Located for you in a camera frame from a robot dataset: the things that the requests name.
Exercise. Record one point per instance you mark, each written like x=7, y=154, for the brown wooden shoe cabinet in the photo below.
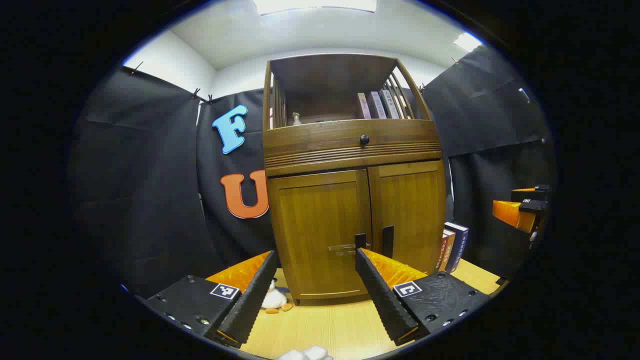
x=320, y=142

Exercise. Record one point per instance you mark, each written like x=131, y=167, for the black drawer knob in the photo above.
x=364, y=140

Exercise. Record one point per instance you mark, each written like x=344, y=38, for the red book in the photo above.
x=444, y=252

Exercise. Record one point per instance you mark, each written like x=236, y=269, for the large ceiling light panel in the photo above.
x=315, y=5

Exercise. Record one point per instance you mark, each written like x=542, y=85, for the dark blue book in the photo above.
x=458, y=247

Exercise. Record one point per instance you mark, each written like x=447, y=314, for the black backdrop cloth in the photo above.
x=145, y=190

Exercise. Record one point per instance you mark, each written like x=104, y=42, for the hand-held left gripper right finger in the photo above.
x=382, y=300

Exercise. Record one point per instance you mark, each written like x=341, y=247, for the purple grey book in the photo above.
x=377, y=105

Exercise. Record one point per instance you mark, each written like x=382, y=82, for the small ceiling light panel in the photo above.
x=467, y=42

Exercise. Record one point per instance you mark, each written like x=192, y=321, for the wooden shoe cabinet door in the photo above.
x=415, y=210
x=315, y=225

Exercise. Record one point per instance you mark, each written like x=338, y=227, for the wooden cabinet drawer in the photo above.
x=320, y=142

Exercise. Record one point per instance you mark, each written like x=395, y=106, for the penguin plush toy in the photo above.
x=274, y=299

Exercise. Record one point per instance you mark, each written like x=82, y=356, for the clear tape strip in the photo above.
x=342, y=248

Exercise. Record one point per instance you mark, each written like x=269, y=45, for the small clear bottle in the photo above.
x=297, y=120

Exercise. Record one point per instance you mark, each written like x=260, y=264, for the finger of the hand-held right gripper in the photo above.
x=510, y=212
x=532, y=194

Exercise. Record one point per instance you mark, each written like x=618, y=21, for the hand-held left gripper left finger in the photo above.
x=250, y=305

